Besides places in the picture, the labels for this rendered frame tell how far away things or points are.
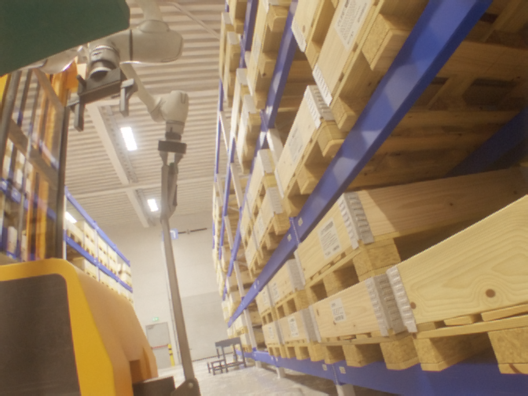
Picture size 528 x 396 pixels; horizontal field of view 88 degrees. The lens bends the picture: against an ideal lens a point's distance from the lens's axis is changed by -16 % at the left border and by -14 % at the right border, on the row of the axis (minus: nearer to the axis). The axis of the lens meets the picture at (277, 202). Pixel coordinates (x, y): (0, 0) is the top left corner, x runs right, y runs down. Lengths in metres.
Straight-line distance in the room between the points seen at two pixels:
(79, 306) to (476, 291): 1.11
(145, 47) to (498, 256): 1.08
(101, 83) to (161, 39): 0.24
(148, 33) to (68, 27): 0.40
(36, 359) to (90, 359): 0.17
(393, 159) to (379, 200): 0.64
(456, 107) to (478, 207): 0.47
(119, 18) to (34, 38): 0.17
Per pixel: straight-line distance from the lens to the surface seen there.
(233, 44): 3.34
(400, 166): 1.93
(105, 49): 1.03
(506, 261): 0.76
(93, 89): 0.96
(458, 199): 1.59
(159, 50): 1.07
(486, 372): 1.01
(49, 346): 1.15
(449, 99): 1.62
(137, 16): 8.74
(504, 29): 1.48
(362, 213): 1.26
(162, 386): 1.39
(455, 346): 1.09
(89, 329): 1.11
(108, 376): 1.09
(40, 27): 0.74
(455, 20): 0.91
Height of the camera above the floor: 0.52
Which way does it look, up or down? 22 degrees up
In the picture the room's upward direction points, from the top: 15 degrees counter-clockwise
